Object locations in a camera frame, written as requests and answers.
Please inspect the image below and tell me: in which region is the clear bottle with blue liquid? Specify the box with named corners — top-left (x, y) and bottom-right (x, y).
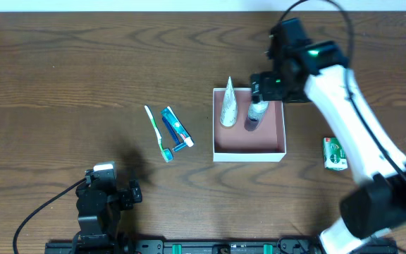
top-left (245, 101), bottom-right (269, 131)

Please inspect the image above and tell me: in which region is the green Dettol soap box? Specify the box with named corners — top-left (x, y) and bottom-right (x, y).
top-left (322, 138), bottom-right (347, 171)

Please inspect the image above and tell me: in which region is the white box with pink interior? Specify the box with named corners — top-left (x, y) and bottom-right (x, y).
top-left (213, 87), bottom-right (287, 162)

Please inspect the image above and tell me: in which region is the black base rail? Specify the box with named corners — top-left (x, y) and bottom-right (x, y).
top-left (44, 238), bottom-right (400, 254)

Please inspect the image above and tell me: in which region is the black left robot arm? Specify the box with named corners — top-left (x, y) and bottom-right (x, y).
top-left (75, 169), bottom-right (142, 250)

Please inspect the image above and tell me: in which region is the teal toothpaste tube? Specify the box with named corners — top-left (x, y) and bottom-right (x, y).
top-left (161, 107), bottom-right (194, 147)

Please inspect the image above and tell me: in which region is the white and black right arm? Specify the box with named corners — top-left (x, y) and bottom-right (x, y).
top-left (251, 39), bottom-right (406, 253)

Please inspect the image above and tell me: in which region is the white tube with gold cap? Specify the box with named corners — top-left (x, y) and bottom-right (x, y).
top-left (219, 76), bottom-right (238, 128)

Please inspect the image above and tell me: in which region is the green and white toothbrush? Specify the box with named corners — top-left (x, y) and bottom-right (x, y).
top-left (144, 105), bottom-right (173, 162)

